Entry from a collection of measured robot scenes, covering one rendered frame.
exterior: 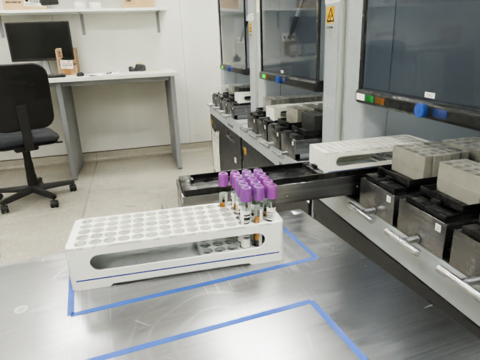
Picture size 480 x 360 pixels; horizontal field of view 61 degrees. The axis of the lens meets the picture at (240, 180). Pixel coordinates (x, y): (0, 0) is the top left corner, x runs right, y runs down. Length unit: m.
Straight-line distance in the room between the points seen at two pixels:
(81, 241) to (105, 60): 3.89
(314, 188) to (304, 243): 0.35
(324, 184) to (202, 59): 3.59
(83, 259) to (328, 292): 0.32
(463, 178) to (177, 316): 0.60
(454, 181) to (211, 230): 0.52
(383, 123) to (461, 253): 0.53
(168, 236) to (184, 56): 3.95
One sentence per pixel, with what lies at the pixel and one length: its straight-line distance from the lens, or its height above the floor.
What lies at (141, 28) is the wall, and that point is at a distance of 4.43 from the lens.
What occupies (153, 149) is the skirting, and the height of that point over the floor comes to 0.06.
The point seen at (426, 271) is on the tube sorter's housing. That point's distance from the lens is 0.89.
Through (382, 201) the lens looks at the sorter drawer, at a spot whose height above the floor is 0.78.
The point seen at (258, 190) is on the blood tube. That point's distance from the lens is 0.56.
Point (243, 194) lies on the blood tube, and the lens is 0.56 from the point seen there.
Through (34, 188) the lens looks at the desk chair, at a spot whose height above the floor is 0.11.
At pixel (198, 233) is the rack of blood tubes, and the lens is 0.57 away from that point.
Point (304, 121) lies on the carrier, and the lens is 1.50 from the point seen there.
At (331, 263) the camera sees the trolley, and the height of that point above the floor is 0.82.
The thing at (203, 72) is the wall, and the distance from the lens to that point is 4.49.
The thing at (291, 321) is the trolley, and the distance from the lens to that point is 0.50.
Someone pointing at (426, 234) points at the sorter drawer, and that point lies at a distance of 0.86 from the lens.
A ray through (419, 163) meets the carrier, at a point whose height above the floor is 0.86.
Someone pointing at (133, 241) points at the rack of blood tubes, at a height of 0.88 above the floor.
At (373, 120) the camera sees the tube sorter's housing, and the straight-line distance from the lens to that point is 1.20.
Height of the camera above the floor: 1.13
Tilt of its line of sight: 19 degrees down
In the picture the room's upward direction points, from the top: 2 degrees counter-clockwise
